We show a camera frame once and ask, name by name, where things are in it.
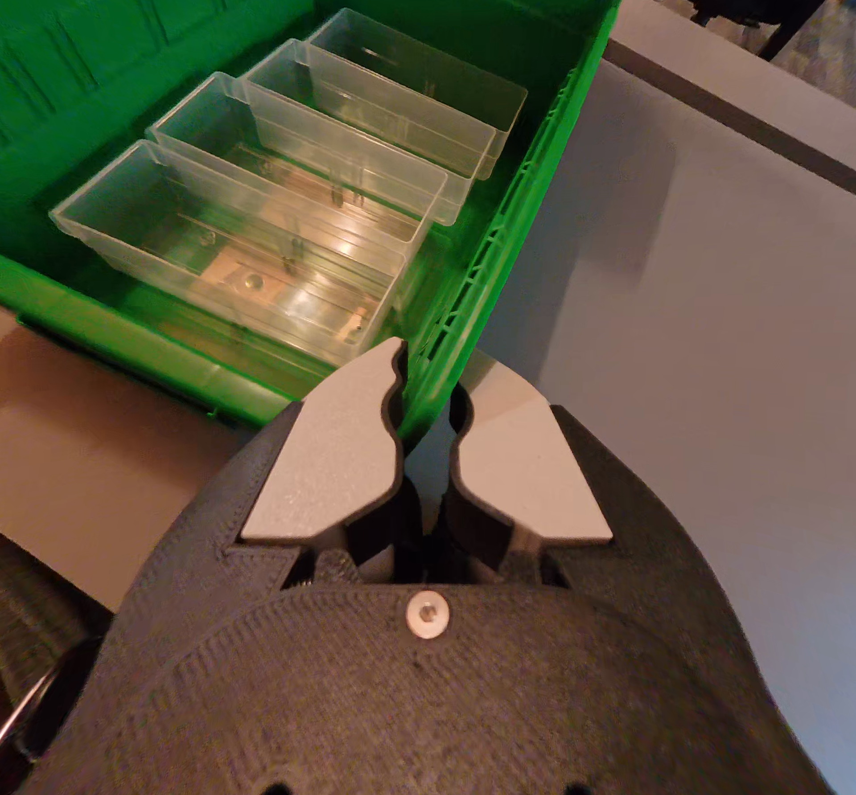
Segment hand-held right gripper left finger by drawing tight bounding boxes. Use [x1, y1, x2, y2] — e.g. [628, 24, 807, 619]
[239, 337, 410, 550]

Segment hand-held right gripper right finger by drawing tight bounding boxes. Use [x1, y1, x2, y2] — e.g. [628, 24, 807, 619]
[449, 350, 614, 552]

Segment wooden table black legs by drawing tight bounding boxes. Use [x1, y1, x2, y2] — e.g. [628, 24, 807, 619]
[759, 0, 856, 62]

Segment clear plastic drawer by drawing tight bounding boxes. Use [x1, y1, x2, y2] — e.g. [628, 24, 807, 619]
[48, 139, 410, 369]
[306, 8, 531, 161]
[146, 71, 450, 228]
[241, 38, 499, 182]

